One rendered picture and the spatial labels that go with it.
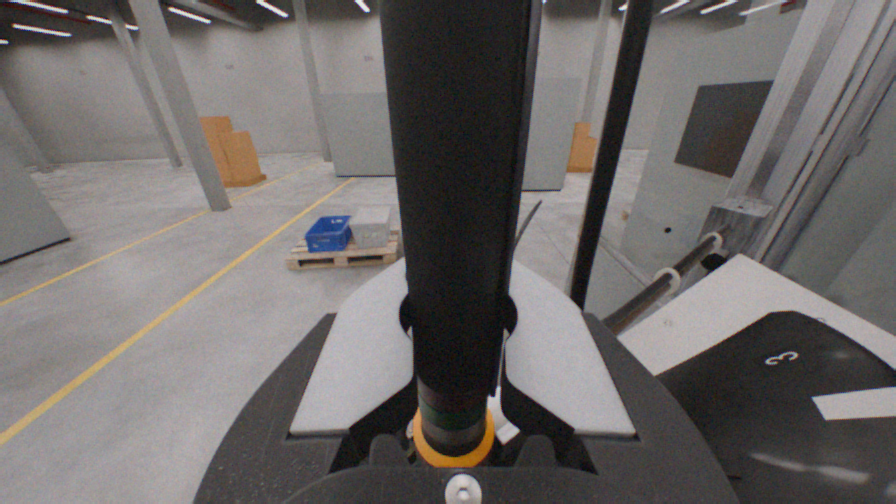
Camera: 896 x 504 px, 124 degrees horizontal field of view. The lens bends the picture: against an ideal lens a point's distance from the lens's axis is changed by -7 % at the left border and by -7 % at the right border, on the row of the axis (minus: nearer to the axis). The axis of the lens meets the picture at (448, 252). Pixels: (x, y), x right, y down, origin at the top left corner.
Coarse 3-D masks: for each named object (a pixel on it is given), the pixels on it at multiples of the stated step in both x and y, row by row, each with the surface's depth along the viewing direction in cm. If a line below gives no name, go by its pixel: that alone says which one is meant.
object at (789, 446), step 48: (768, 336) 18; (816, 336) 16; (672, 384) 20; (720, 384) 17; (768, 384) 15; (816, 384) 13; (864, 384) 12; (720, 432) 14; (768, 432) 13; (816, 432) 11; (864, 432) 10; (768, 480) 11; (816, 480) 10; (864, 480) 9
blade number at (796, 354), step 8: (776, 352) 17; (784, 352) 16; (792, 352) 16; (800, 352) 15; (752, 360) 17; (760, 360) 17; (768, 360) 16; (776, 360) 16; (784, 360) 16; (792, 360) 15; (800, 360) 15; (808, 360) 15; (760, 368) 16; (768, 368) 16; (776, 368) 15
